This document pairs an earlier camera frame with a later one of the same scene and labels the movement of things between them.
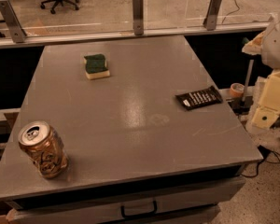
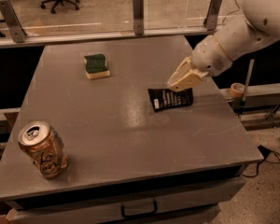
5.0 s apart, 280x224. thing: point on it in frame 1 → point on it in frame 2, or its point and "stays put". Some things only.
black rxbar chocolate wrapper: (200, 98) → (164, 98)
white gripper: (278, 46) → (209, 58)
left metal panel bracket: (16, 30) stays put
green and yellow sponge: (96, 66) stays put
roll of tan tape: (236, 90) stays put
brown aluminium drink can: (42, 144) stays put
